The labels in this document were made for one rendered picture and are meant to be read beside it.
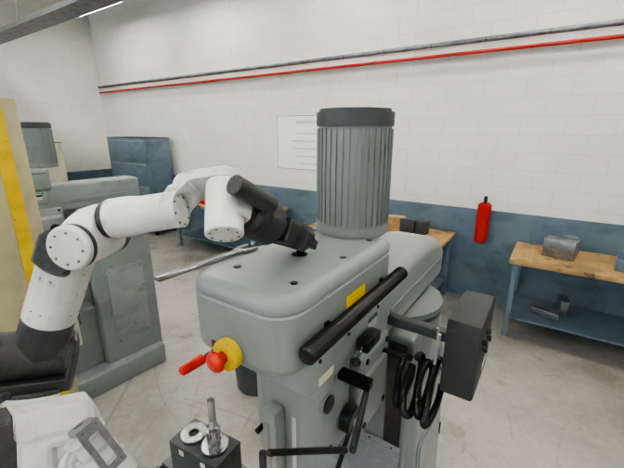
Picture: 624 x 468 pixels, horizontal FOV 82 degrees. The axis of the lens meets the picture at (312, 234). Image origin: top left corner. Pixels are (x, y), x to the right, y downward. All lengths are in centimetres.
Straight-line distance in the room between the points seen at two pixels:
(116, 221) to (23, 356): 33
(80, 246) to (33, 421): 32
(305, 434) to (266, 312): 40
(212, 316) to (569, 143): 446
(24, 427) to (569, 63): 486
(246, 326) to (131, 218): 27
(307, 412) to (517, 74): 444
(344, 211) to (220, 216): 40
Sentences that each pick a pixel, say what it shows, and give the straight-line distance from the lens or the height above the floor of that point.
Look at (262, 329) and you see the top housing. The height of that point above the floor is 183.
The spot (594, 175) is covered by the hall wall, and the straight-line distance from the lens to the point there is 485.
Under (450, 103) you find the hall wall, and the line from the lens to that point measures 497.
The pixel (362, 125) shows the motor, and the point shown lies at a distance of 88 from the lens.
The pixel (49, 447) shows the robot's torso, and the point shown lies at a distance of 86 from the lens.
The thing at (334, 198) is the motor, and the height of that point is 199.
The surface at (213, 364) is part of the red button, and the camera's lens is 69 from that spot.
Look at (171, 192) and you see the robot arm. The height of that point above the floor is 206.
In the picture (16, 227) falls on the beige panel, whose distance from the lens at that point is 230.
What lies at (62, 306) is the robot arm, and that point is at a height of 185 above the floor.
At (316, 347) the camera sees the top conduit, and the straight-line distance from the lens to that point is 64.
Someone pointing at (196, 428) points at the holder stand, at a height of 114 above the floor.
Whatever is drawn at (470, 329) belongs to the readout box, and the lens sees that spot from 94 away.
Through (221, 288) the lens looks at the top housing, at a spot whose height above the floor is 188.
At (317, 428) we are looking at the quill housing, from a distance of 94.
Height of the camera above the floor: 216
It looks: 16 degrees down
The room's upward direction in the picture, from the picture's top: straight up
